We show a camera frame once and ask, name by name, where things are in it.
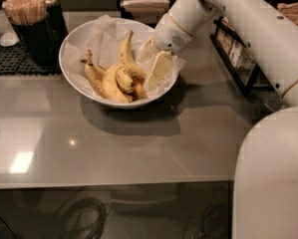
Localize black wire sugar packet rack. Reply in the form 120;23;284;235
210;16;273;96

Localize dark bottle with wooden cap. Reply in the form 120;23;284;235
45;0;68;45

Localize small middle yellow banana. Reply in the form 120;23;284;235
116;68;135;94

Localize black napkin holder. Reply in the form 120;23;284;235
119;0;170;25

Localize black rubber mesh mat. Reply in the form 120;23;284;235
0;44;61;76

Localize upright yellow banana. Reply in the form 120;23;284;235
119;30;136;67

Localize white lidded cup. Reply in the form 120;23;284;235
0;9;19;47

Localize black stirrer holder cup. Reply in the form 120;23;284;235
12;17;57;66

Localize white ceramic bowl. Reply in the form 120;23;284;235
58;17;179;110

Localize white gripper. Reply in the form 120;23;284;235
137;14;192;88

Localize white paper bowl liner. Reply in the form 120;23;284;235
61;14;187;100

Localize right lying yellow banana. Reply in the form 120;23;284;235
130;67;147;100

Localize black cables under table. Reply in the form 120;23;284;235
45;196;109;239

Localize left spotted yellow banana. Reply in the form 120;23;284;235
85;50;107;98

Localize wooden stir sticks bundle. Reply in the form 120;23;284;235
2;0;47;25

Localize large front yellow banana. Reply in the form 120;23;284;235
102;64;134;104

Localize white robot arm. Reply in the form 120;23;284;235
153;0;298;239

